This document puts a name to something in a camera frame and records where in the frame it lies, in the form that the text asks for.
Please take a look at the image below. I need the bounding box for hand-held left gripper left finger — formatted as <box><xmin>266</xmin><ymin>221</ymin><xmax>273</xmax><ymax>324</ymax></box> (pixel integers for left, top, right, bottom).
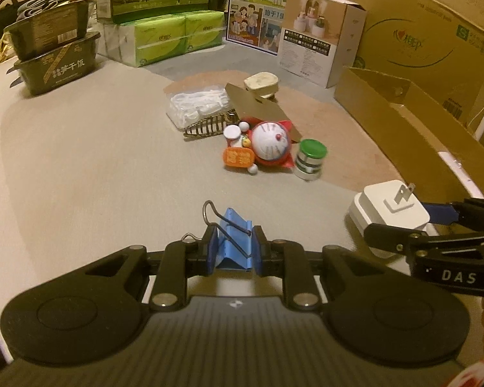
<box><xmin>83</xmin><ymin>225</ymin><xmax>219</xmax><ymax>312</ymax></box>

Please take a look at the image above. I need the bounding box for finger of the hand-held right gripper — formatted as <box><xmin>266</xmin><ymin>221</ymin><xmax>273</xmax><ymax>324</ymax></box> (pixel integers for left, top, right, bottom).
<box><xmin>420</xmin><ymin>197</ymin><xmax>484</xmax><ymax>231</ymax></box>
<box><xmin>363</xmin><ymin>223</ymin><xmax>484</xmax><ymax>259</ymax></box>

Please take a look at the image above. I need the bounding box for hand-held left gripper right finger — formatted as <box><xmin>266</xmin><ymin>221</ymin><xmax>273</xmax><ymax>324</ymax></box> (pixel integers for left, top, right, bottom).
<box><xmin>252</xmin><ymin>225</ymin><xmax>388</xmax><ymax>312</ymax></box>

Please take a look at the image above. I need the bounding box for blue binder clip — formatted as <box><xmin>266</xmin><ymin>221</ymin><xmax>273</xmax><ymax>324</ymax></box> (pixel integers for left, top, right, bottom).
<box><xmin>181</xmin><ymin>201</ymin><xmax>254</xmax><ymax>271</ymax></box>

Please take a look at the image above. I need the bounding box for white charger plug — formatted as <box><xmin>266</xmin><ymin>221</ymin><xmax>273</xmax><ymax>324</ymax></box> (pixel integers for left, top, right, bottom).
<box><xmin>349</xmin><ymin>180</ymin><xmax>431</xmax><ymax>259</ymax></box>

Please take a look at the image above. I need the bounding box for shallow cardboard box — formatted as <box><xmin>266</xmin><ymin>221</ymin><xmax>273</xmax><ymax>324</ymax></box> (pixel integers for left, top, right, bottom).
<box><xmin>333</xmin><ymin>65</ymin><xmax>484</xmax><ymax>210</ymax></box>

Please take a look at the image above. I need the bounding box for round-headed red white toy figure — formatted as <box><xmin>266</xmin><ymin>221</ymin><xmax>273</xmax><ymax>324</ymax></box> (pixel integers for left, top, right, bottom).
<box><xmin>222</xmin><ymin>119</ymin><xmax>303</xmax><ymax>177</ymax></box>

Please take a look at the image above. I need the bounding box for small green-lidded jar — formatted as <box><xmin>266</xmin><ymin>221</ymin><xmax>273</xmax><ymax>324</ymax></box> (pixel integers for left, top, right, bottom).
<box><xmin>293</xmin><ymin>139</ymin><xmax>328</xmax><ymax>181</ymax></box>

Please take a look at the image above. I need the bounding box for leopard print hair claw clip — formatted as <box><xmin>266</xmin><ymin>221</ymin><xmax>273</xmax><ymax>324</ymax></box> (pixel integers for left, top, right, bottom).
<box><xmin>183</xmin><ymin>114</ymin><xmax>231</xmax><ymax>141</ymax></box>

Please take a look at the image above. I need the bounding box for brown cardboard piece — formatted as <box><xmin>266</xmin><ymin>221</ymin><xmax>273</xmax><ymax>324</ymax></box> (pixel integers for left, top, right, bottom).
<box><xmin>225</xmin><ymin>83</ymin><xmax>304</xmax><ymax>144</ymax></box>

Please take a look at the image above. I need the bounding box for red white printed cloth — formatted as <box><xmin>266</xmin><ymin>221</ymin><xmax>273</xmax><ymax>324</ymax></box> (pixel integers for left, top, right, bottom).
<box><xmin>458</xmin><ymin>355</ymin><xmax>484</xmax><ymax>387</ymax></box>

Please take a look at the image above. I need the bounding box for clear bag of white swabs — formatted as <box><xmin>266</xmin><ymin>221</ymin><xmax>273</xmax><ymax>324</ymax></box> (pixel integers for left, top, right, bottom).
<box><xmin>165</xmin><ymin>87</ymin><xmax>231</xmax><ymax>130</ymax></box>

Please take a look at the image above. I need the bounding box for cream round container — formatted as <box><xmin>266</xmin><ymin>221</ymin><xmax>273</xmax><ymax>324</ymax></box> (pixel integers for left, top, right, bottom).
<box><xmin>243</xmin><ymin>72</ymin><xmax>280</xmax><ymax>100</ymax></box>

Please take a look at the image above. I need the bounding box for large brown cardboard box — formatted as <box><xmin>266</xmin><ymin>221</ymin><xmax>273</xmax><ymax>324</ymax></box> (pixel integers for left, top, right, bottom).
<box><xmin>333</xmin><ymin>0</ymin><xmax>484</xmax><ymax>126</ymax></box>

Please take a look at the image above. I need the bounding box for white appliance box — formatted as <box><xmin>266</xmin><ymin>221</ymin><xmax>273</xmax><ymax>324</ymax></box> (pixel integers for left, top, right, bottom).
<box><xmin>277</xmin><ymin>0</ymin><xmax>368</xmax><ymax>89</ymax></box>

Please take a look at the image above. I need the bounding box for green tissue pack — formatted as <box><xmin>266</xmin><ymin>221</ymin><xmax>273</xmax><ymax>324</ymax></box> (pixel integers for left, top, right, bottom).
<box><xmin>101</xmin><ymin>9</ymin><xmax>226</xmax><ymax>68</ymax></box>

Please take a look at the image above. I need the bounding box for blue milk carton box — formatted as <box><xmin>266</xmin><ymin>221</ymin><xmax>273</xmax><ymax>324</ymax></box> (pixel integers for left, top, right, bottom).
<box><xmin>226</xmin><ymin>0</ymin><xmax>324</xmax><ymax>56</ymax></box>

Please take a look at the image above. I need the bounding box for grey folded cloth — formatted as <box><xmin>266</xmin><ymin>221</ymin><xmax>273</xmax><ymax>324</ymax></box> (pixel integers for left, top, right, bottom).
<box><xmin>16</xmin><ymin>0</ymin><xmax>72</xmax><ymax>21</ymax></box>

